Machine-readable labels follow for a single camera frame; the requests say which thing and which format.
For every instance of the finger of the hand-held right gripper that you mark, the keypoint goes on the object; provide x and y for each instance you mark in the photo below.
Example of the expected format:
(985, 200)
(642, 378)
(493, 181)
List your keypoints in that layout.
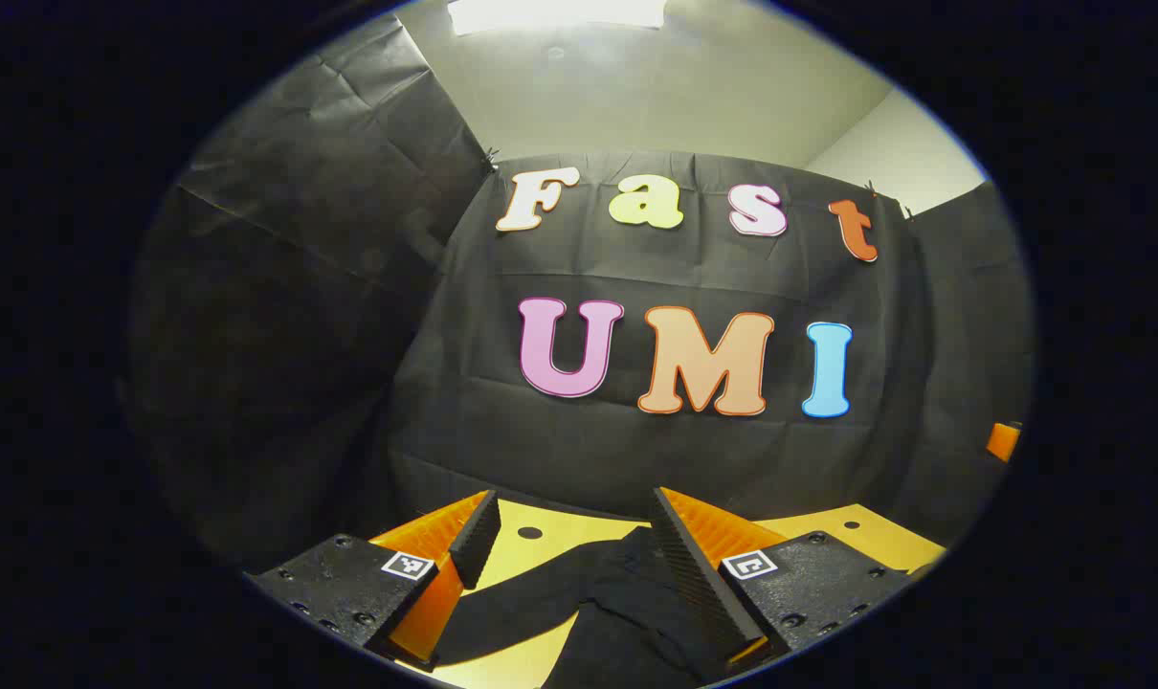
(1003, 442)

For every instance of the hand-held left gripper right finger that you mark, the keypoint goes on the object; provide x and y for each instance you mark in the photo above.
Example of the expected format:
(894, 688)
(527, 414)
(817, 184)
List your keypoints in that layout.
(694, 574)

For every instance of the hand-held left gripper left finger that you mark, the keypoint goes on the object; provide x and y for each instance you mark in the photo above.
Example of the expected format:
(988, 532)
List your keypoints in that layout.
(477, 541)

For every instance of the black coat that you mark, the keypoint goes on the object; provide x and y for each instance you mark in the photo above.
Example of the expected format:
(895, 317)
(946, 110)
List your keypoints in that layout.
(617, 612)

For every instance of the black backdrop cloth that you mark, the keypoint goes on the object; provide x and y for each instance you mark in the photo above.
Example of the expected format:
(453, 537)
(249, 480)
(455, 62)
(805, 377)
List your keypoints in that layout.
(579, 450)

